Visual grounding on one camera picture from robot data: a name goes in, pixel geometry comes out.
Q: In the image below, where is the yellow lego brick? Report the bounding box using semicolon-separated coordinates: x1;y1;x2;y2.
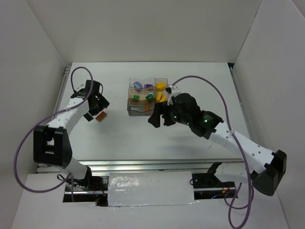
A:
159;95;167;102
156;92;163;102

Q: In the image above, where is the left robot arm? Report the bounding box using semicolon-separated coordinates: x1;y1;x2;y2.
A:
33;80;110;189

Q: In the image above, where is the purple lego brick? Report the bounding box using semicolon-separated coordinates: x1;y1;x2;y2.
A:
143;84;154;89

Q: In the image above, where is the tall clear drawer bin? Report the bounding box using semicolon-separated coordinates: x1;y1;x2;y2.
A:
154;78;169;103

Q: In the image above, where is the grey tinted plastic bin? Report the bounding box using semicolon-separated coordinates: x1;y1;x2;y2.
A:
127;99;155;116

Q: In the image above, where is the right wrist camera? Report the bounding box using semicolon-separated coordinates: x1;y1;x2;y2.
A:
165;85;182;105

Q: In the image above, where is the orange lego plate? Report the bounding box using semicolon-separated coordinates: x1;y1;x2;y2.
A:
95;112;107;122

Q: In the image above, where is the clear plastic bin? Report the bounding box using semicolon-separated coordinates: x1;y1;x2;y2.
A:
129;77;155;89

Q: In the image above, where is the green leaf lego brick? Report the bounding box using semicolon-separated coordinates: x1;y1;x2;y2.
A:
132;95;140;102

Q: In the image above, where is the yellow flower lego piece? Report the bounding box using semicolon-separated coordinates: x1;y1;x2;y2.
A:
155;82;167;92

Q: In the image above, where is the purple lotus lego piece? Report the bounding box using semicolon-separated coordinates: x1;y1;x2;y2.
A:
133;82;143;91

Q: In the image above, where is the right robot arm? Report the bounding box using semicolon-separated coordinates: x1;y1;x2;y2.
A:
148;93;287;196

